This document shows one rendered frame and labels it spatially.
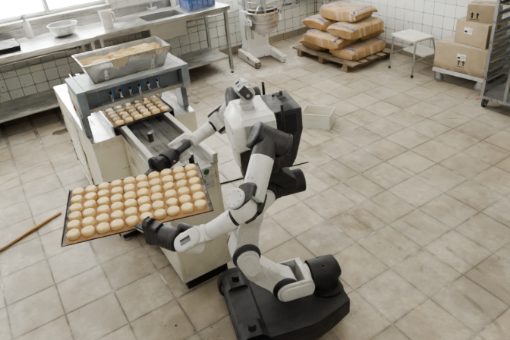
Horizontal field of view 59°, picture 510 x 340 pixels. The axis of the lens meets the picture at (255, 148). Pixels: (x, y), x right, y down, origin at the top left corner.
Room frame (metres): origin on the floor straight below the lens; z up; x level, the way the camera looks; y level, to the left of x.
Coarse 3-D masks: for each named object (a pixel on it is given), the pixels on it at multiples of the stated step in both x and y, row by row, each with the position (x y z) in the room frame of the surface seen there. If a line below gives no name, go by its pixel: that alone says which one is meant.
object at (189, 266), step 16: (144, 128) 2.67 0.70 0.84; (160, 128) 2.65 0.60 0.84; (128, 144) 2.50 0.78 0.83; (144, 144) 2.45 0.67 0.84; (160, 144) 2.43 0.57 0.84; (128, 160) 2.60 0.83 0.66; (144, 160) 2.25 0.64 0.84; (192, 160) 2.16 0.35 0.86; (208, 160) 2.18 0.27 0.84; (208, 192) 2.14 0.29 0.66; (176, 224) 2.03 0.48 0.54; (192, 224) 2.07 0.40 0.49; (224, 240) 2.16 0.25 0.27; (176, 256) 2.04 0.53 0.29; (192, 256) 2.05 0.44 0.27; (208, 256) 2.10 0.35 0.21; (224, 256) 2.15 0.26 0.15; (192, 272) 2.04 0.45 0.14; (208, 272) 2.12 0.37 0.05
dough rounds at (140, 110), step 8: (128, 104) 2.91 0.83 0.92; (136, 104) 2.89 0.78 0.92; (144, 104) 2.89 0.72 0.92; (152, 104) 2.87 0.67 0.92; (160, 104) 2.85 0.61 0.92; (104, 112) 2.85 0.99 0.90; (112, 112) 2.79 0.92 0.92; (120, 112) 2.78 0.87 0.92; (128, 112) 2.81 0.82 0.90; (136, 112) 2.75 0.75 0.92; (144, 112) 2.74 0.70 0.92; (152, 112) 2.77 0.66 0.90; (112, 120) 2.71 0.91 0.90; (120, 120) 2.66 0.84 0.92; (128, 120) 2.65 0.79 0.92
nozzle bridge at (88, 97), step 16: (176, 64) 2.88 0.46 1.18; (80, 80) 2.75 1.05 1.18; (112, 80) 2.69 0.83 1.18; (128, 80) 2.68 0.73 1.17; (144, 80) 2.81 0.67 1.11; (160, 80) 2.86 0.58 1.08; (176, 80) 2.92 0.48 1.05; (80, 96) 2.53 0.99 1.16; (96, 96) 2.66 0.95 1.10; (128, 96) 2.73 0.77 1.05; (144, 96) 2.75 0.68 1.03; (176, 96) 3.05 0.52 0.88; (80, 112) 2.56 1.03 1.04
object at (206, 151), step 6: (162, 114) 2.77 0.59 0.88; (168, 114) 2.73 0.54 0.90; (168, 120) 2.68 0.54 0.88; (174, 120) 2.62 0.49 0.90; (174, 126) 2.61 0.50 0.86; (180, 126) 2.53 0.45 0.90; (180, 132) 2.53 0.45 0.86; (186, 132) 2.44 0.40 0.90; (192, 144) 2.38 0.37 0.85; (198, 144) 2.29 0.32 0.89; (204, 144) 2.26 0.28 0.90; (198, 150) 2.30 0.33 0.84; (204, 150) 2.22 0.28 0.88; (210, 150) 2.18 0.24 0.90; (210, 156) 2.16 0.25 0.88; (216, 156) 2.14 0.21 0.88; (216, 162) 2.14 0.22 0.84
